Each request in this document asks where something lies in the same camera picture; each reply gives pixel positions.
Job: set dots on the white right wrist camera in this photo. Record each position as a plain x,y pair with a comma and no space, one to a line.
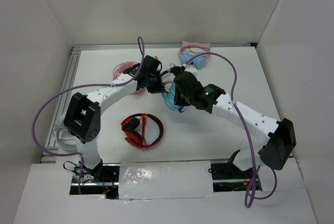
191,69

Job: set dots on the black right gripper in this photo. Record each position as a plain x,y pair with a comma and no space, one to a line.
178,100

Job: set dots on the black wired headphones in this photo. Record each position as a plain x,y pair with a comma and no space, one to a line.
175,70

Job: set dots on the metal base rail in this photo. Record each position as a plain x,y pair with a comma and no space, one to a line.
225,178

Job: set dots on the red and black headphones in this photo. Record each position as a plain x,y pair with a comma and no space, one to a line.
134,127

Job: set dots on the light blue cat-ear headphones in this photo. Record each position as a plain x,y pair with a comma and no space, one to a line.
194,54

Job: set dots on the pink gaming headphones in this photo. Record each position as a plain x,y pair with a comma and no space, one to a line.
118,70

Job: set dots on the white taped cover sheet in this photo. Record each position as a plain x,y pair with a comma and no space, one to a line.
165,180

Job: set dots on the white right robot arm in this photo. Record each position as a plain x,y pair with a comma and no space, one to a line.
276,137

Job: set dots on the white headphones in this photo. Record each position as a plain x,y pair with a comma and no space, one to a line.
64,139

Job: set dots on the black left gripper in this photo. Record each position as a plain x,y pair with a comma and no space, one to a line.
159,87

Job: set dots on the teal cat-ear headphones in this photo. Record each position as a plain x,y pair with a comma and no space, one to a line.
169,96

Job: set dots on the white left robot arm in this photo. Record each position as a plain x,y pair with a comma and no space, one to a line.
83,116

